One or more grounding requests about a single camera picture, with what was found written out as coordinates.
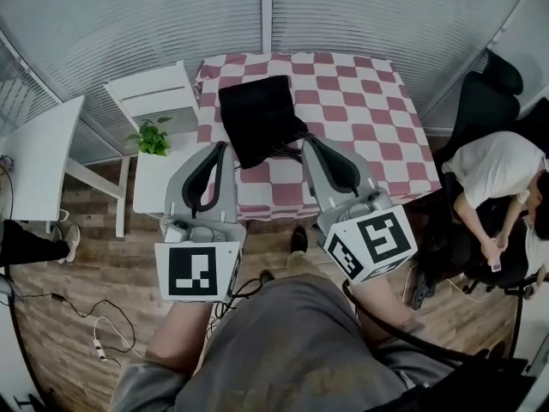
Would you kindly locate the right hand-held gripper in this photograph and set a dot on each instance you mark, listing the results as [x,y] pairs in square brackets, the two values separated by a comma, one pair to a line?
[377,238]

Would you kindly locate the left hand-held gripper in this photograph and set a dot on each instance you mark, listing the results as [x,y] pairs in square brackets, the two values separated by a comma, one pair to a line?
[193,273]

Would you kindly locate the black cloth bag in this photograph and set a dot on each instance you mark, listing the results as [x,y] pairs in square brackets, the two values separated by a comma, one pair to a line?
[257,118]

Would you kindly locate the person's right forearm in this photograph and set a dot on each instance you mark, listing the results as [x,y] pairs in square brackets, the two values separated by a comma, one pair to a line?
[377,303]

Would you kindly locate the person's left forearm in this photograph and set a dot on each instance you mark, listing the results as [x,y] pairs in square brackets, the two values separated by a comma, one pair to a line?
[180,337]

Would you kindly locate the white chair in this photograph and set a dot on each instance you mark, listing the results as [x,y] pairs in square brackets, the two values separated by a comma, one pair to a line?
[154,187]

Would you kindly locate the person's right black shoe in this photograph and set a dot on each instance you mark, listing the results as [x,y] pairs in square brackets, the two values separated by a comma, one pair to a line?
[299,238]

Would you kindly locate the person's black shoe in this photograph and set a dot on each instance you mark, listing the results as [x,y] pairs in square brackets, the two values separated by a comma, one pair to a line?
[267,277]
[299,238]

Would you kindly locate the red white checkered tablecloth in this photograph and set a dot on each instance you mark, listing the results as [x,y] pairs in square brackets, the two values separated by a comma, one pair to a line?
[364,114]

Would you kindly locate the small green potted plant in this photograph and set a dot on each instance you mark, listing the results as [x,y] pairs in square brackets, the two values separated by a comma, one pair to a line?
[152,142]

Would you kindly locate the person's khaki trousers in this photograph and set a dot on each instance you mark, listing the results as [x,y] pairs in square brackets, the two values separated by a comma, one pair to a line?
[300,262]

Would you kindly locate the person's left black shoe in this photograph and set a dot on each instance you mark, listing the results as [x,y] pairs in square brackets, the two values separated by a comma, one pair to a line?
[267,277]

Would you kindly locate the black office chair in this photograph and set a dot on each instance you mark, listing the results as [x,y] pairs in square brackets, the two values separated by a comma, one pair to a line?
[484,105]
[534,118]

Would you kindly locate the white desk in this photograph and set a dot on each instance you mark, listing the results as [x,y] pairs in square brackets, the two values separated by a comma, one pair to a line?
[38,161]

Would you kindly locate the person's grey shirt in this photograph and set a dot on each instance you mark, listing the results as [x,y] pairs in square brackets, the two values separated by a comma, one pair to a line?
[291,350]

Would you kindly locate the white power strip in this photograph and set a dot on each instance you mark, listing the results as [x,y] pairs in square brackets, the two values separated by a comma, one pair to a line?
[100,350]

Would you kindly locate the black round stand base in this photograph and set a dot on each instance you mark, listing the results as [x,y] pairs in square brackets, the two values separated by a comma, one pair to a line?
[497,350]

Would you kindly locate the black chest pack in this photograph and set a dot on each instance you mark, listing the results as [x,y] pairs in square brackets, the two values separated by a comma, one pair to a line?
[472,384]

